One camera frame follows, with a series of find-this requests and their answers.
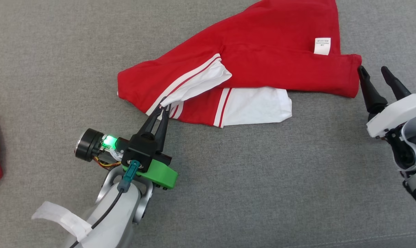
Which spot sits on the red and white jersey shorts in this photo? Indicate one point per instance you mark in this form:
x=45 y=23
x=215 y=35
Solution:
x=263 y=62

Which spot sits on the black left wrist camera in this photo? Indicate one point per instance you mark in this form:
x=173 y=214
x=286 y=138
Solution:
x=141 y=151

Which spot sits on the white tape wrap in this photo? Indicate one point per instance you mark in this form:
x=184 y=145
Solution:
x=63 y=217

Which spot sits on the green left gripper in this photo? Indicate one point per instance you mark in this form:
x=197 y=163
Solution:
x=89 y=144

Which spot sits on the grey fabric sofa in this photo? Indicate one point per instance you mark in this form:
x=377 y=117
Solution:
x=228 y=189

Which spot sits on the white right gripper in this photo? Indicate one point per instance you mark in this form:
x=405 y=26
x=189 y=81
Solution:
x=397 y=113

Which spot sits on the teal left camera connector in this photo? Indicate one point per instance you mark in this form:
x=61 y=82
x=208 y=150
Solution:
x=130 y=174

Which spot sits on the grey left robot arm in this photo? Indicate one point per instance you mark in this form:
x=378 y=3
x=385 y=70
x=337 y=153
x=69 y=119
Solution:
x=115 y=213

